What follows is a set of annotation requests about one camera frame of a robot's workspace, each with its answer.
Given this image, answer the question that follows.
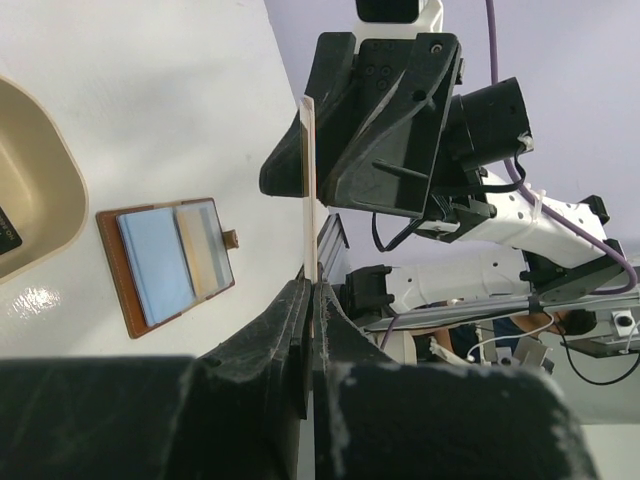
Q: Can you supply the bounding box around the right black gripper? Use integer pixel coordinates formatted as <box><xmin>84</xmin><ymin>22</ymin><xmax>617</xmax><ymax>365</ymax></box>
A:
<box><xmin>319</xmin><ymin>33</ymin><xmax>531</xmax><ymax>224</ymax></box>

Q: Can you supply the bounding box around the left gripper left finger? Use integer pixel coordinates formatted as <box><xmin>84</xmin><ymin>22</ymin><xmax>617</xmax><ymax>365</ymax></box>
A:
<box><xmin>197</xmin><ymin>279</ymin><xmax>311</xmax><ymax>479</ymax></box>

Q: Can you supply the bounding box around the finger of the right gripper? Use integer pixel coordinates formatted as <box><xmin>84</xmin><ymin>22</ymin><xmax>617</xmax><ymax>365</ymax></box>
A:
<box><xmin>259</xmin><ymin>32</ymin><xmax>358</xmax><ymax>196</ymax></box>

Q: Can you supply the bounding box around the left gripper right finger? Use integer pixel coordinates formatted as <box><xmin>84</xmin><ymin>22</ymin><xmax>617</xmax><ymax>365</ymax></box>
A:
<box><xmin>312</xmin><ymin>283</ymin><xmax>398</xmax><ymax>479</ymax></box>

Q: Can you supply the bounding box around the gold credit card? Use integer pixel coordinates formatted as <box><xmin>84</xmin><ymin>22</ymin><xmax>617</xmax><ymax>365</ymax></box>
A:
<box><xmin>175</xmin><ymin>200</ymin><xmax>234</xmax><ymax>299</ymax></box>
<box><xmin>297</xmin><ymin>97</ymin><xmax>319</xmax><ymax>351</ymax></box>

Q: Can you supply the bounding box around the brown leather card holder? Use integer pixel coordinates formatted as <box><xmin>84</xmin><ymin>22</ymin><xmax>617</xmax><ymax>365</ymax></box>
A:
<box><xmin>95</xmin><ymin>197</ymin><xmax>239</xmax><ymax>339</ymax></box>

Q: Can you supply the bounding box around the beige oval tray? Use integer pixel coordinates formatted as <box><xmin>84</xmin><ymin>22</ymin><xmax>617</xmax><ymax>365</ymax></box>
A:
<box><xmin>1</xmin><ymin>77</ymin><xmax>89</xmax><ymax>283</ymax></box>

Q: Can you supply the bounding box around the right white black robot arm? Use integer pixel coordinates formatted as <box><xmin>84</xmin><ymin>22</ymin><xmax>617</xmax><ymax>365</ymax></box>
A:
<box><xmin>259</xmin><ymin>32</ymin><xmax>628</xmax><ymax>322</ymax></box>

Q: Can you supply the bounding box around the person in background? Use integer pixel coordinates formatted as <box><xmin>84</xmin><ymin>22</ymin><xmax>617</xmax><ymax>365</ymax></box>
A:
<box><xmin>434</xmin><ymin>309</ymin><xmax>597</xmax><ymax>363</ymax></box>

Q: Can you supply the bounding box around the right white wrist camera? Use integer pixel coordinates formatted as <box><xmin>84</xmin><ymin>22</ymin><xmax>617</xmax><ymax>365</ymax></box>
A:
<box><xmin>353</xmin><ymin>0</ymin><xmax>444</xmax><ymax>39</ymax></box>

